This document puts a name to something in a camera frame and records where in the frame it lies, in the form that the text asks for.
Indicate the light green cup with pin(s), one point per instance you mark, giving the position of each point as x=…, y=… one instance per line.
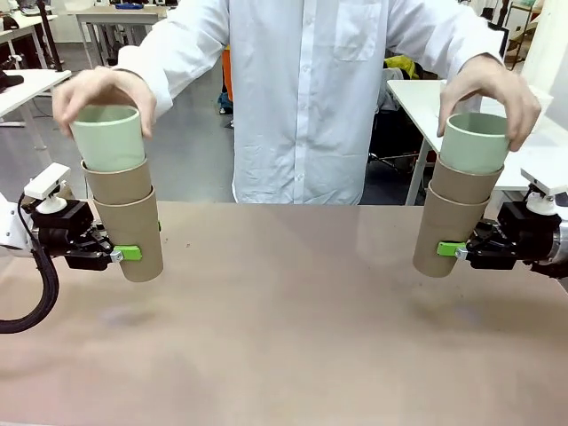
x=111, y=142
x=472, y=146

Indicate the white side table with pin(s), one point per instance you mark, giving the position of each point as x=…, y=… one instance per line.
x=410, y=97

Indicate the black object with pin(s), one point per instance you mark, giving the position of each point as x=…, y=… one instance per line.
x=10, y=82

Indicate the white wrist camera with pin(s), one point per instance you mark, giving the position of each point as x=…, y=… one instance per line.
x=548, y=188
x=46, y=182

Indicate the person's left forearm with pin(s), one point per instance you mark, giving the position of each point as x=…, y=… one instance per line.
x=448, y=44

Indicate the black monitor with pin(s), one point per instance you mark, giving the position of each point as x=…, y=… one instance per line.
x=499, y=37

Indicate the yellow cloth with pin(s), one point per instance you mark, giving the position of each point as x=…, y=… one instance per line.
x=401, y=66

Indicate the black pole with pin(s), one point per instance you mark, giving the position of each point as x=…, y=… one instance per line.
x=49, y=40

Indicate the wooden rack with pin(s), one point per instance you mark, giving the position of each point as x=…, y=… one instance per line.
x=523, y=31

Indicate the brown cup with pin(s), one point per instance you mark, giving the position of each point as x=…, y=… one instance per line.
x=135, y=239
x=466, y=186
x=120, y=184
x=448, y=231

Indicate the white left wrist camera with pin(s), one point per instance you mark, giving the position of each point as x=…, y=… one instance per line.
x=46, y=182

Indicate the person's right hand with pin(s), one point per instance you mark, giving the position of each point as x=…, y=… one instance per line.
x=115, y=86

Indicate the person's right forearm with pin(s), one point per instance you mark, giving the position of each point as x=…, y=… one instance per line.
x=173, y=66

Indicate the white table with black object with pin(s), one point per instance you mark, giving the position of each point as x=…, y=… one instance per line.
x=31, y=89

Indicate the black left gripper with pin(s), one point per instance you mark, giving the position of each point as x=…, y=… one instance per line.
x=66, y=235

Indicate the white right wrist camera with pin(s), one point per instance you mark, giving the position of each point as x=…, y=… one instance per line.
x=548, y=188

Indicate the grey workbench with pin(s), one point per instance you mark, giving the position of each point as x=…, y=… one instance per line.
x=115, y=18

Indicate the person in white shirt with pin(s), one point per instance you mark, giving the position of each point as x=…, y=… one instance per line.
x=302, y=97

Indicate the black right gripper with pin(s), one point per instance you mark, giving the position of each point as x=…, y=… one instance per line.
x=519, y=239

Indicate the person's left hand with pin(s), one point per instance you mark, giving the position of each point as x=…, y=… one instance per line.
x=488, y=89

